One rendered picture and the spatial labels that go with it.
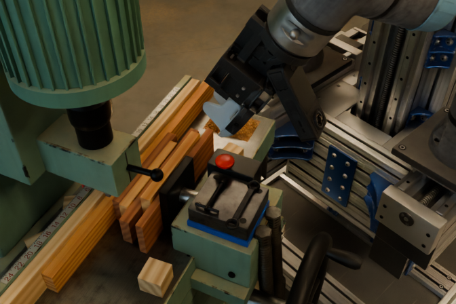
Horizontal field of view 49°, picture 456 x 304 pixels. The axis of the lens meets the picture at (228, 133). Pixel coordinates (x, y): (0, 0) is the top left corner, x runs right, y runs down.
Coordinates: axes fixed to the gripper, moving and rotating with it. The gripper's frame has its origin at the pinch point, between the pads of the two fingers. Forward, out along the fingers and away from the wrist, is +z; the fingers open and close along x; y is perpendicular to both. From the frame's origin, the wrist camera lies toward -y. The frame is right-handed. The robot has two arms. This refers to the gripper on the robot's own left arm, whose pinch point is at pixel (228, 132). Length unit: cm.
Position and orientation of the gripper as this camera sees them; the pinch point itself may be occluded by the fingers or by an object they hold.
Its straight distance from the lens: 73.6
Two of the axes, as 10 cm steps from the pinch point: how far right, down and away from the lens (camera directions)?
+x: -4.1, 6.0, -6.8
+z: -4.6, 5.1, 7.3
